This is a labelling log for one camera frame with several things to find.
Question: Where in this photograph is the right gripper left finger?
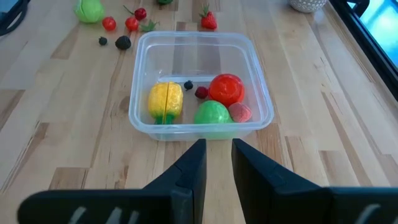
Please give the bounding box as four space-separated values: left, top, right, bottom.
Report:
17 138 208 224

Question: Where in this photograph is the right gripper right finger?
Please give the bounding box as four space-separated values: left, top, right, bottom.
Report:
231 138 398 224

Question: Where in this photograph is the pink toy peach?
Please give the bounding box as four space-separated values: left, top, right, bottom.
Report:
228 101 253 123

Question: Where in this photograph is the yellow toy bell pepper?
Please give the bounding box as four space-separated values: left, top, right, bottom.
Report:
147 81 184 125

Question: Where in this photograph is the round green toy fruit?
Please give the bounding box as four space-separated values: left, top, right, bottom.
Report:
193 100 234 124

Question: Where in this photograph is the large red toy tomato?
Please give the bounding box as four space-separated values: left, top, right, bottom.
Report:
208 73 246 108

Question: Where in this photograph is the clear plastic tupperware container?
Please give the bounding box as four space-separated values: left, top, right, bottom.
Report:
128 30 275 142

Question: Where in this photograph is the large toy blackberry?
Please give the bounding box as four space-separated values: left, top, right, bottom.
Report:
114 35 132 51

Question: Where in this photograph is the red tomato with green calyx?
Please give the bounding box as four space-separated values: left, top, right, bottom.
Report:
124 16 160 33

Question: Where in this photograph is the red toy cherry tomato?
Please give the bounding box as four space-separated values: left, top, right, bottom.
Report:
102 16 117 32

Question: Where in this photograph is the dark red cherry with stem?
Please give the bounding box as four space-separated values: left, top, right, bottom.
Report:
123 4 147 22

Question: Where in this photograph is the red toy strawberry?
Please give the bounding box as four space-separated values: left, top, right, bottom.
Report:
198 3 218 31

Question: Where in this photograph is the light green toy cabbage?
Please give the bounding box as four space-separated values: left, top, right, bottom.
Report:
73 0 106 24

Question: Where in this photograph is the green plant in white pot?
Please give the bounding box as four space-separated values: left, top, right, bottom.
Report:
289 0 328 14

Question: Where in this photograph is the black aluminium table frame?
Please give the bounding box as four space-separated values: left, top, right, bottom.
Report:
328 0 398 102

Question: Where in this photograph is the black curved bracket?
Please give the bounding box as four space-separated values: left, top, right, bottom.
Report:
349 0 371 18

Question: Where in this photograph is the black table camera cable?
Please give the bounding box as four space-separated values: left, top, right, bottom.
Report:
0 0 31 37

